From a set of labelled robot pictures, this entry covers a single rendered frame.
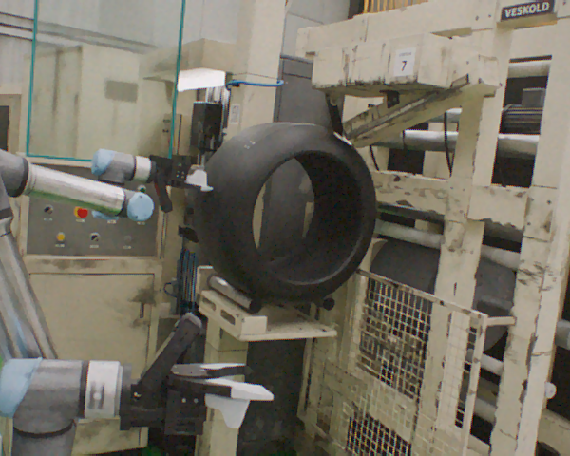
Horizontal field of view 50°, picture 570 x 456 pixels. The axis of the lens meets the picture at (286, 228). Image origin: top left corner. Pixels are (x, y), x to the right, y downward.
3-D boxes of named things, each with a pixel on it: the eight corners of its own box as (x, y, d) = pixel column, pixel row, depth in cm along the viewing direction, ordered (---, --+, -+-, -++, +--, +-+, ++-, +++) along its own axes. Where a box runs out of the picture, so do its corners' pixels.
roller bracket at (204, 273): (195, 292, 225) (197, 265, 224) (289, 291, 245) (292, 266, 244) (198, 294, 223) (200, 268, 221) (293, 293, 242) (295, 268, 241)
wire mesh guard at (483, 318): (296, 416, 260) (315, 254, 252) (300, 415, 261) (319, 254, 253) (447, 543, 183) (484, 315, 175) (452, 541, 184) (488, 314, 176)
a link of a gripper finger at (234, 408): (271, 432, 82) (210, 419, 86) (274, 388, 82) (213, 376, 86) (260, 438, 79) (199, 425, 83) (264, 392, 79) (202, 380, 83)
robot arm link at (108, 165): (88, 176, 176) (93, 146, 176) (125, 182, 182) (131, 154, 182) (94, 178, 170) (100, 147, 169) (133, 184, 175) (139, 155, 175)
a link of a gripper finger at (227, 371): (237, 396, 99) (192, 406, 92) (239, 359, 99) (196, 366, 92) (251, 401, 97) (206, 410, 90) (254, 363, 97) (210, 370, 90)
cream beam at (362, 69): (308, 89, 233) (313, 49, 231) (362, 99, 246) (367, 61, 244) (415, 83, 181) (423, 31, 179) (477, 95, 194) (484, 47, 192)
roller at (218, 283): (207, 275, 224) (219, 274, 226) (208, 287, 225) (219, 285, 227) (250, 300, 194) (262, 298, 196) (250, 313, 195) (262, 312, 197)
